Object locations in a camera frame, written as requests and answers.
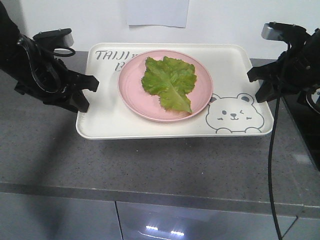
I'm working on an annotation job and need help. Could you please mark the green lettuce leaf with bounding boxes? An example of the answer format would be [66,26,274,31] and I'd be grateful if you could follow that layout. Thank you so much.
[141,56,197,114]

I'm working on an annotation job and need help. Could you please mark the lavender lower cabinet doors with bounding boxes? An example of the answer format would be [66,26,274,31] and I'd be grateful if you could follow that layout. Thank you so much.
[0,192,320,240]

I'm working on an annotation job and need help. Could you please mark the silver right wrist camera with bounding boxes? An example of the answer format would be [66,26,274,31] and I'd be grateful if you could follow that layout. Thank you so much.
[261,22,308,42]

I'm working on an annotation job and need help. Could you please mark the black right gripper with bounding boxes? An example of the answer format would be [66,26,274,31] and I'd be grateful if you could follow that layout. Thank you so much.
[247,28,320,103]

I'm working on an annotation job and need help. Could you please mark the white paper sheet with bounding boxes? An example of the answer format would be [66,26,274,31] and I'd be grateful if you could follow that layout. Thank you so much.
[126,0,189,28]

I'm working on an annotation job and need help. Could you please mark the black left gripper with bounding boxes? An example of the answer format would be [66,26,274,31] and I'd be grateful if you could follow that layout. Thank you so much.
[14,37,99,113]

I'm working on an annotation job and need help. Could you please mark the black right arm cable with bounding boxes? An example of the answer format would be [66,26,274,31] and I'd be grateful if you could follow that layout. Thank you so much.
[267,37,292,240]

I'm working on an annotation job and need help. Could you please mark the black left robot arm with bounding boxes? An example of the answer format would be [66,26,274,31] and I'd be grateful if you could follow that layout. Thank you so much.
[0,4,99,113]

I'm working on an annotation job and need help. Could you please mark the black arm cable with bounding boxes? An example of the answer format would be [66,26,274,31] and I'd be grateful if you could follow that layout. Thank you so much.
[267,37,292,240]
[16,34,76,95]

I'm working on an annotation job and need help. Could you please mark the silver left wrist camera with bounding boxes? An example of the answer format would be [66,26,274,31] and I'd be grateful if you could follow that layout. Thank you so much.
[33,28,74,48]

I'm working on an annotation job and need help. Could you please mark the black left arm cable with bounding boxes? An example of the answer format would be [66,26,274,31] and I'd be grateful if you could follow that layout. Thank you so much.
[16,34,76,95]

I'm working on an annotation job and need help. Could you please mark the pink round plate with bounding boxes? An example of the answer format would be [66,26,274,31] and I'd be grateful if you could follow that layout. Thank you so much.
[118,50,213,123]

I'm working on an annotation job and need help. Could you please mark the black induction cooktop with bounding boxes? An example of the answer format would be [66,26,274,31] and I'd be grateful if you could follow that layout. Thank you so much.
[283,89,320,169]

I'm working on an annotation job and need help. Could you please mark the cream bear serving tray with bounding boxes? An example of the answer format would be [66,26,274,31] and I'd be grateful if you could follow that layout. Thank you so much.
[76,43,274,140]

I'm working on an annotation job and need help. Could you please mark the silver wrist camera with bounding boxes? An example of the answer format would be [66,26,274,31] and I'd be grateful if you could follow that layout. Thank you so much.
[261,22,308,42]
[33,28,74,48]

